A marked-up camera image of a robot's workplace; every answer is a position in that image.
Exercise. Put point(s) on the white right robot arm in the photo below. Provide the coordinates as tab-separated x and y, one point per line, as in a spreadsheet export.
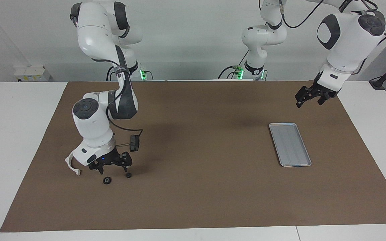
92	127

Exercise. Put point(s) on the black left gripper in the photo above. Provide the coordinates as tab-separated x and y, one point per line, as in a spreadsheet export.
325	87

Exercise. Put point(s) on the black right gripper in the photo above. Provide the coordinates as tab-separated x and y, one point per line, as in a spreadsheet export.
112	159

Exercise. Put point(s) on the silver metal tray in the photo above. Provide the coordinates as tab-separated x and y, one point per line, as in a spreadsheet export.
290	145

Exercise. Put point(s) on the brown table mat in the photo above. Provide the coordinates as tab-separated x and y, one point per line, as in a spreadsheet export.
213	187

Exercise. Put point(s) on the black bearing gear white centre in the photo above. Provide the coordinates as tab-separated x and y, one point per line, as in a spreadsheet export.
107	180

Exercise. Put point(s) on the white power strip box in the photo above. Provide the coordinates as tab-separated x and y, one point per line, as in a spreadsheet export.
32	73

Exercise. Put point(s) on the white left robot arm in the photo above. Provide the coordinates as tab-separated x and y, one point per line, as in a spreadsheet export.
343	43

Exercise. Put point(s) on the black camera box on rod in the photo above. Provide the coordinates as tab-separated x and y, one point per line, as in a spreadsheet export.
134	143

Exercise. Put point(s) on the white semicircular bracket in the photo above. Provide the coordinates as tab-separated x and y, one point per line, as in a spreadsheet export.
78	172

